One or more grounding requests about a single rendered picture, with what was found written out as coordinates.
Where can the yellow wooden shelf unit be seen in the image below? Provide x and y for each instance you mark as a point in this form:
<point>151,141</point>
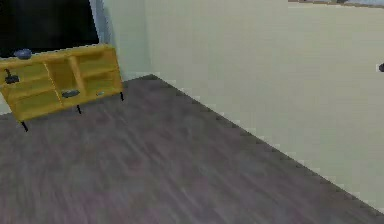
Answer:
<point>65,76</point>

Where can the framed picture on wall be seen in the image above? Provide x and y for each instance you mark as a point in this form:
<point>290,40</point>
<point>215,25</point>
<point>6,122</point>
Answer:
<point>336,2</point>

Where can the dark window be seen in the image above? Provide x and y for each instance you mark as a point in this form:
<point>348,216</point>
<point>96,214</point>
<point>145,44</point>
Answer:
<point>43,23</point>

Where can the grey flat dish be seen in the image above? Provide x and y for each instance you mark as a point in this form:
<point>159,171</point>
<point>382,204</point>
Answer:
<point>70,93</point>

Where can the black small object with stem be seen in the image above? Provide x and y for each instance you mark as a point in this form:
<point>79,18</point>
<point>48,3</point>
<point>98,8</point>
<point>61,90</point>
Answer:
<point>11,78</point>

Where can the small pale grey object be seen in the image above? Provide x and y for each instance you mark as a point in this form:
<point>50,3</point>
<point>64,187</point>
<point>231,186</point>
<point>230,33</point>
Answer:
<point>100,93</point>

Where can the blue-grey round bowl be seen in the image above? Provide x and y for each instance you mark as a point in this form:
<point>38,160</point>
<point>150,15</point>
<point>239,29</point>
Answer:
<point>23,53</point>

